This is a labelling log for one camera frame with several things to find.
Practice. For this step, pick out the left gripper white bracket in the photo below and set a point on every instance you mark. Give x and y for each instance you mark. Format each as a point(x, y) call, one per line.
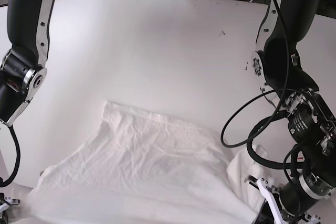
point(290, 203)

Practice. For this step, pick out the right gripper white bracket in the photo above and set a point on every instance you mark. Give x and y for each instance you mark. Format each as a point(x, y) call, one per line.
point(6, 203)

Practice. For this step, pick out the white t-shirt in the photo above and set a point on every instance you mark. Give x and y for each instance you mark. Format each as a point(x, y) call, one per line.
point(144, 167)

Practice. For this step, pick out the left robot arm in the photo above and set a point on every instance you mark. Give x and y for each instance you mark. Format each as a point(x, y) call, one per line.
point(310, 165)

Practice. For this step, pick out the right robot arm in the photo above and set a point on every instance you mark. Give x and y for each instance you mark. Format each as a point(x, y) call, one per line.
point(23, 67)

